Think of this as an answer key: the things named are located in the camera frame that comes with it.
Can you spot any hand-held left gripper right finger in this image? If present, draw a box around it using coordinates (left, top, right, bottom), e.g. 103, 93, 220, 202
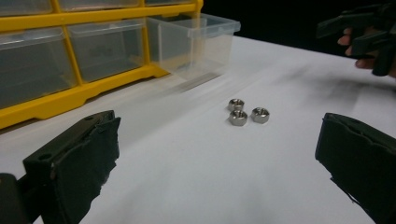
315, 112, 396, 224

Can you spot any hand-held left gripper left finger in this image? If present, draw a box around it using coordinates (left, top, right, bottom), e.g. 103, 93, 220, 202
21, 109, 121, 224

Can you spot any steel hex nut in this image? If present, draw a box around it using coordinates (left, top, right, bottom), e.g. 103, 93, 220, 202
250, 106, 271, 125
227, 98, 246, 112
228, 109, 249, 127

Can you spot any single clear plastic drawer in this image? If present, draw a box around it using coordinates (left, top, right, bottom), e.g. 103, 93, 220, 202
146, 12, 242, 80

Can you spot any yellow organizer cabinet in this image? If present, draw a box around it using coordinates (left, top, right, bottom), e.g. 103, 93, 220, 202
0, 0, 204, 130

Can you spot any group of closed cabinet drawers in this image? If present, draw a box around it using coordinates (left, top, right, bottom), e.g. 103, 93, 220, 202
0, 0, 194, 110

